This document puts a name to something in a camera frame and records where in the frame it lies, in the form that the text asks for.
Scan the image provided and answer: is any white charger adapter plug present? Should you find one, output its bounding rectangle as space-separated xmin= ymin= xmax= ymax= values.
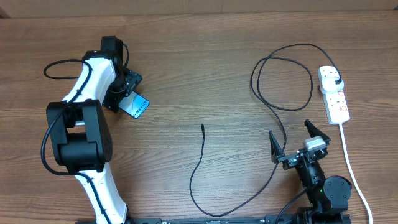
xmin=320 ymin=77 xmax=345 ymax=94

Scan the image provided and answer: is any white power strip cord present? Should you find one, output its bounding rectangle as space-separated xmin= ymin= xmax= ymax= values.
xmin=338 ymin=123 xmax=374 ymax=224

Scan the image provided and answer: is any black USB charging cable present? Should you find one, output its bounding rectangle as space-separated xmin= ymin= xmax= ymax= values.
xmin=188 ymin=43 xmax=343 ymax=218

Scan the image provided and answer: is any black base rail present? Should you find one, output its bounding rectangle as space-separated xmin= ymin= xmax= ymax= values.
xmin=74 ymin=214 xmax=352 ymax=224

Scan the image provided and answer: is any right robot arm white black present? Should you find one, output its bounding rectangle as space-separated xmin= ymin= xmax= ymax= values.
xmin=264 ymin=120 xmax=352 ymax=224

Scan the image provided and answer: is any white power strip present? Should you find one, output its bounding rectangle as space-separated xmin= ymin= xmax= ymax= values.
xmin=317 ymin=66 xmax=350 ymax=125

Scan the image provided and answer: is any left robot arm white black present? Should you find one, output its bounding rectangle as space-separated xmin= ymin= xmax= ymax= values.
xmin=40 ymin=36 xmax=149 ymax=223

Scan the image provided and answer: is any blue Samsung Galaxy smartphone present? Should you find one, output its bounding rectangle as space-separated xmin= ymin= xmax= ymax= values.
xmin=119 ymin=92 xmax=150 ymax=119

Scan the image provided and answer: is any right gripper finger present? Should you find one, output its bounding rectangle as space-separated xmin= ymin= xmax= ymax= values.
xmin=304 ymin=119 xmax=331 ymax=144
xmin=268 ymin=131 xmax=285 ymax=163

